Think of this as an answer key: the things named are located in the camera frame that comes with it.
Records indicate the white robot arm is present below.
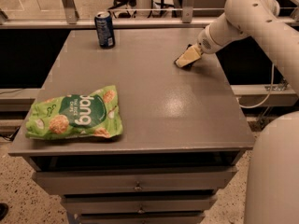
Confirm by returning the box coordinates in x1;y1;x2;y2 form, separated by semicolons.
176;0;299;224

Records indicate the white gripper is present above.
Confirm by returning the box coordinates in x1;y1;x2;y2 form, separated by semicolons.
173;25;224;69

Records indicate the metal railing frame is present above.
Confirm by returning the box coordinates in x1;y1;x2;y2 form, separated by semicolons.
0;0;299;30

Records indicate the grey drawer cabinet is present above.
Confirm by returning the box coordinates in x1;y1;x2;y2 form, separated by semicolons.
9;28;254;224

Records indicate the white cable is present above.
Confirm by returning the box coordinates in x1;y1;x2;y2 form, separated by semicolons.
237;63;276;110

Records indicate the blue soda can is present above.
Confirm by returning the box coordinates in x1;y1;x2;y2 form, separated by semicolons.
94;11;115;49

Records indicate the green rice chip bag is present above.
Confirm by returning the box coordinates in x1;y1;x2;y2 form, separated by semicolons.
26;85;123;140

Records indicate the black shoe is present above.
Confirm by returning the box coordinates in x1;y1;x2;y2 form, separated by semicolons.
0;203;8;221

